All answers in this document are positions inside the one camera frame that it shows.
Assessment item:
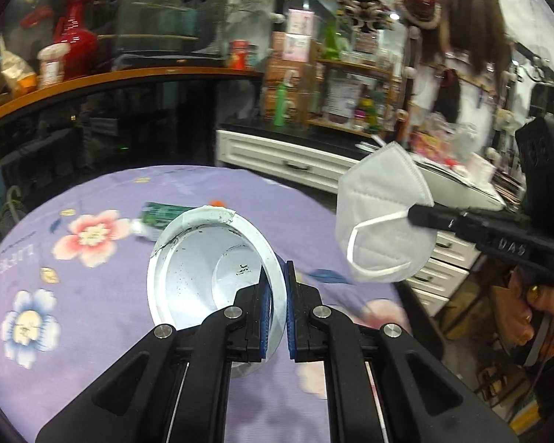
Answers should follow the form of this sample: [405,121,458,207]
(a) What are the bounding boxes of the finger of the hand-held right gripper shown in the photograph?
[407,204,483,243]

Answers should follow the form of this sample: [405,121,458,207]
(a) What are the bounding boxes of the red can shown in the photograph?
[228,39,251,71]

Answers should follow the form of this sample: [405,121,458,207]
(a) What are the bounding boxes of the white drawer black handle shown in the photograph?
[434,233,482,269]
[413,286,451,317]
[408,258,469,297]

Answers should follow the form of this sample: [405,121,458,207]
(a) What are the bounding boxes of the green bottle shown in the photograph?
[274,80,291,126]

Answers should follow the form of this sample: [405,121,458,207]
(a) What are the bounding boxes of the person's right hand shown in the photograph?
[490,269,554,348]

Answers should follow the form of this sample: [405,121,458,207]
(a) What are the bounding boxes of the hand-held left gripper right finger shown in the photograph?
[284,261,520,443]

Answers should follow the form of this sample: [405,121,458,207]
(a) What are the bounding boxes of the colourful snack bag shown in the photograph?
[411,124,472,167]

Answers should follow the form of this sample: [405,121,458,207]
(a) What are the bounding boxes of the curved wooden counter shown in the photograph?
[0,67,264,167]

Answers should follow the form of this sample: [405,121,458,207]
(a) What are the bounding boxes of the pink card box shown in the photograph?
[286,7,315,61]

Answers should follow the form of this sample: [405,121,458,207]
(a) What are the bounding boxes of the gold snack bag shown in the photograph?
[0,34,38,97]

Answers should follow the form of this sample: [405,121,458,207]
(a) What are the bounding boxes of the green toothpaste tube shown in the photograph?
[130,202,199,243]

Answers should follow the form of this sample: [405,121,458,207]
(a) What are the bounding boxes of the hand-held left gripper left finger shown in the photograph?
[36,265,274,443]

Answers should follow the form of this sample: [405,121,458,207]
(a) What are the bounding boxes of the wooden shelf rack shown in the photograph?
[263,32,407,137]

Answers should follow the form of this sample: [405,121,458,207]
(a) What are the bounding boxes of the ornate metal ornament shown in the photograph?
[337,0,393,33]

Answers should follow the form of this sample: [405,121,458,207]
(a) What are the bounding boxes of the clear snack jar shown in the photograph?
[37,42,71,89]

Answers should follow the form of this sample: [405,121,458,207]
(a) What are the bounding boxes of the white printer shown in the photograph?
[413,157,506,210]

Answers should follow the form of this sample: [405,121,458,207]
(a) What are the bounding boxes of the purple floral tablecloth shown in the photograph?
[0,165,444,443]

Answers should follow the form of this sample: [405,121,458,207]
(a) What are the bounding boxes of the wide white drawer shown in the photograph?
[216,129,352,192]

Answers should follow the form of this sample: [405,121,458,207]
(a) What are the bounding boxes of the white face mask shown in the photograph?
[335,142,438,284]

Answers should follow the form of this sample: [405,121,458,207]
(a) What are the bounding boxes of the red vase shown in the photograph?
[51,0,100,80]

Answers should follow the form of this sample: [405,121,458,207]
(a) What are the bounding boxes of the long brown wig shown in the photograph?
[427,0,509,75]

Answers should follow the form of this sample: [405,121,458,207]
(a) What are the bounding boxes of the glass display case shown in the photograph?
[9,0,241,75]

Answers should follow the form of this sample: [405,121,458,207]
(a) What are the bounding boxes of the red fur-trimmed hat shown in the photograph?
[394,0,444,26]

